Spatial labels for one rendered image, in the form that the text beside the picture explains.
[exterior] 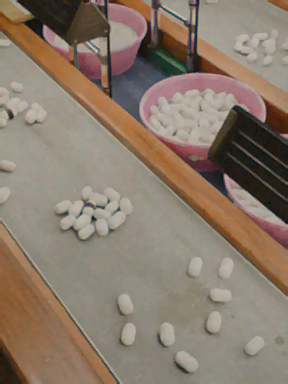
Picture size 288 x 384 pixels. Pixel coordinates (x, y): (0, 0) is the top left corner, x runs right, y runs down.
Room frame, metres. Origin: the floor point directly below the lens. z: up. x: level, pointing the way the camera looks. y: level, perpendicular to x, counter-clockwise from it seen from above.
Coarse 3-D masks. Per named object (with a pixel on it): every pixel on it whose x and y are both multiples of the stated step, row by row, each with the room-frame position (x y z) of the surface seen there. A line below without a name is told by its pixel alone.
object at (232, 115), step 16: (240, 112) 0.65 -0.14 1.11; (224, 128) 0.65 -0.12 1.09; (240, 128) 0.64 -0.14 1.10; (256, 128) 0.62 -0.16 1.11; (272, 128) 0.62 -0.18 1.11; (224, 144) 0.64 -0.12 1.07; (240, 144) 0.62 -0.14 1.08; (256, 144) 0.61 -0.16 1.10; (272, 144) 0.60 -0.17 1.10; (224, 160) 0.62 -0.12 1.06; (240, 160) 0.61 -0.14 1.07; (256, 160) 0.60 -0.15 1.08; (272, 160) 0.58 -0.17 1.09; (240, 176) 0.60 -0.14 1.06; (256, 176) 0.58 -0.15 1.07; (272, 176) 0.57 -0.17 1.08; (256, 192) 0.57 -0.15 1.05; (272, 192) 0.56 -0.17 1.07; (272, 208) 0.55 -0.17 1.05
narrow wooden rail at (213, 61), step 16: (112, 0) 1.70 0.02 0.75; (128, 0) 1.67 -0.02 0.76; (144, 16) 1.58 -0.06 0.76; (160, 16) 1.57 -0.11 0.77; (160, 32) 1.51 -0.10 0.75; (176, 32) 1.48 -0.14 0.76; (176, 48) 1.45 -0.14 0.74; (208, 48) 1.40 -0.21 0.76; (208, 64) 1.34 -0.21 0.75; (224, 64) 1.32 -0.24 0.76; (240, 64) 1.32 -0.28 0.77; (240, 80) 1.25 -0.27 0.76; (256, 80) 1.25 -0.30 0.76; (272, 96) 1.19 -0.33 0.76; (272, 112) 1.16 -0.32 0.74
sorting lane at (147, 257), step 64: (0, 64) 1.40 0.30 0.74; (0, 128) 1.14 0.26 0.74; (64, 128) 1.13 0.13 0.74; (64, 192) 0.93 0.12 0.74; (128, 192) 0.92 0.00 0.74; (64, 256) 0.77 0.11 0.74; (128, 256) 0.76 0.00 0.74; (192, 256) 0.76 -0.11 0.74; (128, 320) 0.63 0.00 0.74; (192, 320) 0.63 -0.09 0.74; (256, 320) 0.62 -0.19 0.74
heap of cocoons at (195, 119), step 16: (176, 96) 1.23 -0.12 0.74; (192, 96) 1.24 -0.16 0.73; (208, 96) 1.22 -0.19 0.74; (224, 96) 1.23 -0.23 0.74; (160, 112) 1.19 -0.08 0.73; (176, 112) 1.17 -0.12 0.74; (192, 112) 1.17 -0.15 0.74; (208, 112) 1.17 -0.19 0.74; (224, 112) 1.17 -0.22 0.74; (160, 128) 1.13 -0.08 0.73; (176, 128) 1.11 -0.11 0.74; (192, 128) 1.13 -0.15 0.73; (208, 128) 1.12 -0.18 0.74; (208, 144) 1.07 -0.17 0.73; (192, 160) 1.03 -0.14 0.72
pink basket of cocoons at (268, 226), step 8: (224, 176) 0.93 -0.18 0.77; (232, 192) 0.88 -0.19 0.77; (240, 208) 0.86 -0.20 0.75; (248, 216) 0.84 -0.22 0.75; (256, 216) 0.82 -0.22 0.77; (264, 224) 0.81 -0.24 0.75; (272, 224) 0.80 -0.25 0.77; (280, 224) 0.79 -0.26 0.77; (272, 232) 0.81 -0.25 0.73; (280, 232) 0.80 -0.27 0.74; (280, 240) 0.81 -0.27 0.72
